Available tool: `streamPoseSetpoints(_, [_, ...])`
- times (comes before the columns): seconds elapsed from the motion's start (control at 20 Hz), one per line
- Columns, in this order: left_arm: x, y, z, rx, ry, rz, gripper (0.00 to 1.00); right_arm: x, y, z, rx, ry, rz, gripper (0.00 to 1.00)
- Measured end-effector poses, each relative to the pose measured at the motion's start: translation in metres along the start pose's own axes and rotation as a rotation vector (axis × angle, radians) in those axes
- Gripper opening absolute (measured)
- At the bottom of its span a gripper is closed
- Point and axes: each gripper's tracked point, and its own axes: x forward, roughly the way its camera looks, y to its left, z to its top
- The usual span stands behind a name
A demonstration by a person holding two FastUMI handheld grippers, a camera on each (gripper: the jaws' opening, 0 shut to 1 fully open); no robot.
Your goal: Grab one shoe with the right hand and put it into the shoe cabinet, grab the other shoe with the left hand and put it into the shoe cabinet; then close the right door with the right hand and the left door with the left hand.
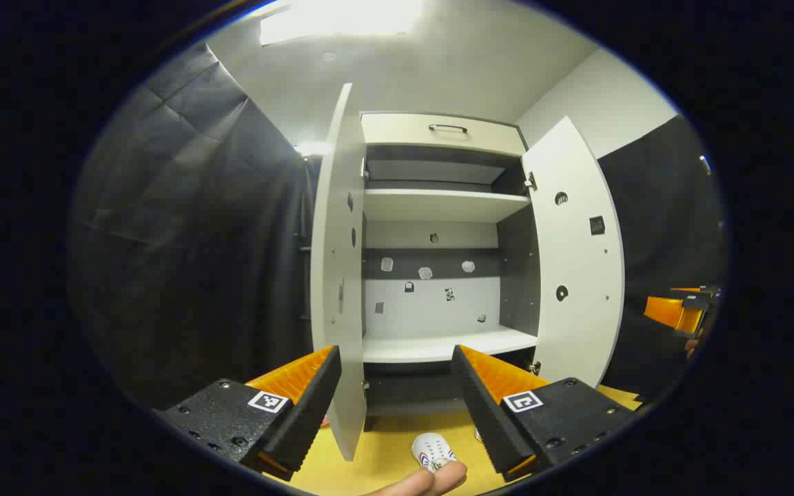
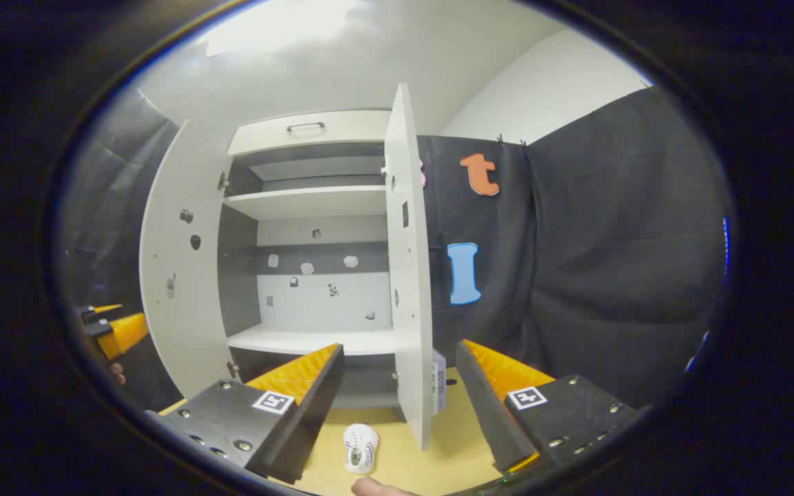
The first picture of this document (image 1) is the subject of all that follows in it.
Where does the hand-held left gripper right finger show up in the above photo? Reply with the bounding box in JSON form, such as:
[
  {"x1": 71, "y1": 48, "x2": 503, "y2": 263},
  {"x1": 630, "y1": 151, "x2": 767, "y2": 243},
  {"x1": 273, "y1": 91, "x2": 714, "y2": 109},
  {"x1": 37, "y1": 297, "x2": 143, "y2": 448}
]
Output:
[{"x1": 451, "y1": 344, "x2": 639, "y2": 483}]

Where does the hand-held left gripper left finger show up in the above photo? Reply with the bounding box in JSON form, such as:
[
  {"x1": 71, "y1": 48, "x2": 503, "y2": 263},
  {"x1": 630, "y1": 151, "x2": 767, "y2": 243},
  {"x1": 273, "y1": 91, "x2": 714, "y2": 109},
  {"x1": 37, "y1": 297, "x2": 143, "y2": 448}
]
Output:
[{"x1": 152, "y1": 344, "x2": 343, "y2": 482}]

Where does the white cabinet door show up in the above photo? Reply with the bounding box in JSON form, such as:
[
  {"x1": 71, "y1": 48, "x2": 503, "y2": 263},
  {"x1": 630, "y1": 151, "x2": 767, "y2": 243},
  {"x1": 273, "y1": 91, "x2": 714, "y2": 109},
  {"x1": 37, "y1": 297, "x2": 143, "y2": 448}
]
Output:
[
  {"x1": 521, "y1": 116, "x2": 625, "y2": 388},
  {"x1": 309, "y1": 83, "x2": 368, "y2": 462}
]

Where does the white shoe cabinet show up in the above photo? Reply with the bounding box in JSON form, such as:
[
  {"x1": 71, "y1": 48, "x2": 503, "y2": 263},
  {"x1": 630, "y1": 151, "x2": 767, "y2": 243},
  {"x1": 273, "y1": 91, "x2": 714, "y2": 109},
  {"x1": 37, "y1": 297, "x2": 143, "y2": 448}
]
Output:
[{"x1": 359, "y1": 112, "x2": 541, "y2": 431}]

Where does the black backdrop cloth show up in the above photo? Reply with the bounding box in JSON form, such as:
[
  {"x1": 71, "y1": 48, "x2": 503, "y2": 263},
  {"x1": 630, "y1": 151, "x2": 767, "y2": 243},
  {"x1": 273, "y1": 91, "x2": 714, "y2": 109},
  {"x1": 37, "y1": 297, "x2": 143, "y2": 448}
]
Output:
[
  {"x1": 70, "y1": 41, "x2": 318, "y2": 411},
  {"x1": 597, "y1": 114, "x2": 727, "y2": 400}
]

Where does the ceiling light panel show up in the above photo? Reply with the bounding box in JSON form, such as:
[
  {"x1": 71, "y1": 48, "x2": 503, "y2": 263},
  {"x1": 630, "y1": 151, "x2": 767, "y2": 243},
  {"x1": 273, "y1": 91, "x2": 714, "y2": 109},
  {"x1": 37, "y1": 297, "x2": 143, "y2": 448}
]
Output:
[{"x1": 259, "y1": 0, "x2": 425, "y2": 45}]

